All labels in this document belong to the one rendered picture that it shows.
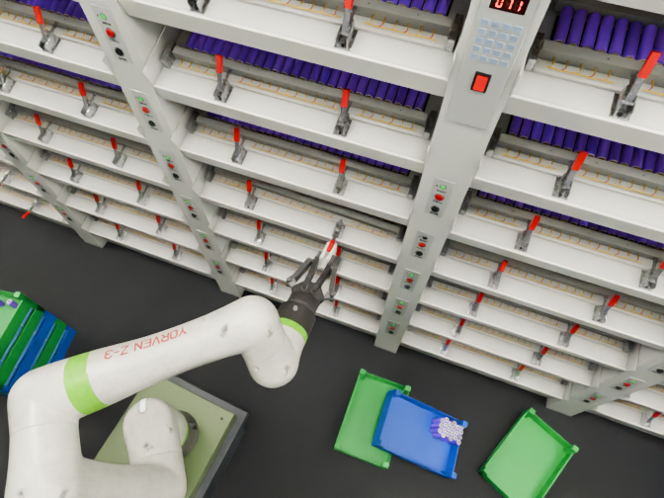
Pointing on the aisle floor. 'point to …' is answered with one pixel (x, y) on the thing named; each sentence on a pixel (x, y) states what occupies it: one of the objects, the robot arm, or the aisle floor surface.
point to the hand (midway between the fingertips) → (327, 254)
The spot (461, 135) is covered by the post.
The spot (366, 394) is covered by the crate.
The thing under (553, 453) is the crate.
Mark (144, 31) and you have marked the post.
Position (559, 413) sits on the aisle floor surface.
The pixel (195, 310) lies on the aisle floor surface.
